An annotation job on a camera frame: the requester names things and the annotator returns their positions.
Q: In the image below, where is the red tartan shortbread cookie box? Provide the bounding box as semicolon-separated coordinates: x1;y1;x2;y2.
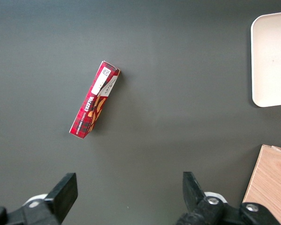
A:
69;60;121;140

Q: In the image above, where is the wooden two-drawer cabinet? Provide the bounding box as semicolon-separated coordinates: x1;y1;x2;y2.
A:
242;144;281;225

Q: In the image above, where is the cream rectangular plastic tray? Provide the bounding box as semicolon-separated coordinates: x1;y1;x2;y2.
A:
250;11;281;108

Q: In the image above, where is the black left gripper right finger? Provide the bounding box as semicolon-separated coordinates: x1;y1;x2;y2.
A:
175;172;281;225

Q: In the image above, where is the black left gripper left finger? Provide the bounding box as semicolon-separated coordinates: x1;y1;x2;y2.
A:
0;172;78;225

